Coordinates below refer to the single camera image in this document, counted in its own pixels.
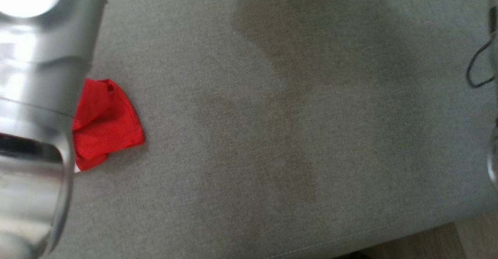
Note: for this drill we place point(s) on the red white printed jersey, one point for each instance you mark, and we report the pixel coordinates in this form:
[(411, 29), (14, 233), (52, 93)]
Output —
[(105, 123)]

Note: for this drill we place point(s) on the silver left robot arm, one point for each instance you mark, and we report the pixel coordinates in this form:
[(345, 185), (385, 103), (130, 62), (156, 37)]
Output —
[(35, 95)]

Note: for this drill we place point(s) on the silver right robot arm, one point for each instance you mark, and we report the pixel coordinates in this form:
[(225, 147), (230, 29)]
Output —
[(495, 161)]

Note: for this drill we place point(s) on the grey fabric sofa seat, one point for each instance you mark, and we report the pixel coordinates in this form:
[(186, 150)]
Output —
[(272, 134)]

